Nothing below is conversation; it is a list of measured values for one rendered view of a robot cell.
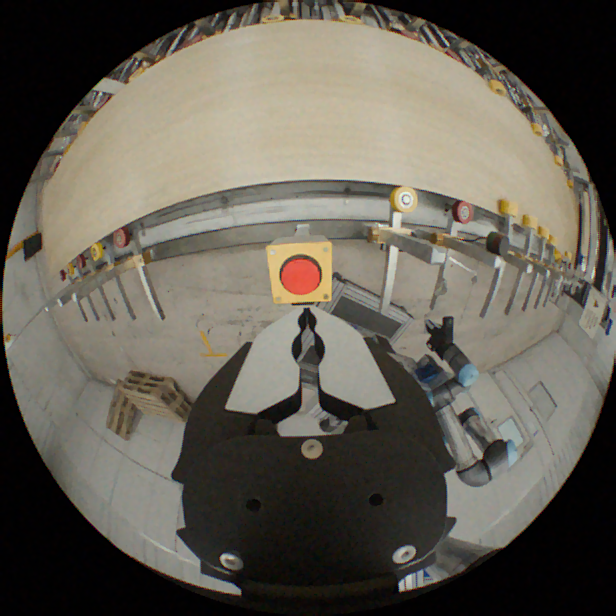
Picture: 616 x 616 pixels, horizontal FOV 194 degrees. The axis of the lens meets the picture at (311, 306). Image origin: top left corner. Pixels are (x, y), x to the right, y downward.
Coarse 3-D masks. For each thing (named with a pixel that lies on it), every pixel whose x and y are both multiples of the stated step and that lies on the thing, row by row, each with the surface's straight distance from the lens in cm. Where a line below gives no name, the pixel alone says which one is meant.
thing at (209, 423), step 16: (240, 352) 9; (224, 368) 9; (240, 368) 8; (208, 384) 8; (224, 384) 8; (208, 400) 8; (224, 400) 7; (192, 416) 8; (208, 416) 7; (224, 416) 7; (240, 416) 7; (256, 416) 7; (192, 432) 7; (208, 432) 7; (224, 432) 7; (240, 432) 7; (192, 448) 7; (208, 448) 7; (176, 464) 7; (192, 464) 7; (176, 480) 7
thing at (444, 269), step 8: (448, 216) 78; (448, 224) 78; (456, 224) 78; (448, 232) 77; (456, 232) 78; (448, 264) 79; (440, 272) 80; (448, 272) 80; (440, 280) 80; (432, 296) 84; (440, 296) 83; (432, 304) 84
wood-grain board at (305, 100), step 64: (192, 64) 91; (256, 64) 74; (320, 64) 72; (384, 64) 80; (448, 64) 109; (128, 128) 94; (192, 128) 67; (256, 128) 58; (320, 128) 56; (384, 128) 61; (448, 128) 77; (512, 128) 126; (64, 192) 154; (128, 192) 82; (192, 192) 61; (448, 192) 69; (512, 192) 105; (64, 256) 158
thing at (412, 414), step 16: (384, 352) 9; (384, 368) 8; (400, 368) 8; (400, 384) 8; (416, 384) 8; (400, 400) 7; (416, 400) 8; (368, 416) 7; (384, 416) 7; (400, 416) 7; (416, 416) 7; (432, 416) 8; (400, 432) 7; (416, 432) 7; (432, 432) 7; (432, 448) 7; (448, 464) 7
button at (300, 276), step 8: (288, 264) 19; (296, 264) 18; (304, 264) 18; (312, 264) 19; (288, 272) 19; (296, 272) 19; (304, 272) 19; (312, 272) 19; (288, 280) 19; (296, 280) 19; (304, 280) 19; (312, 280) 19; (288, 288) 19; (296, 288) 19; (304, 288) 19; (312, 288) 19
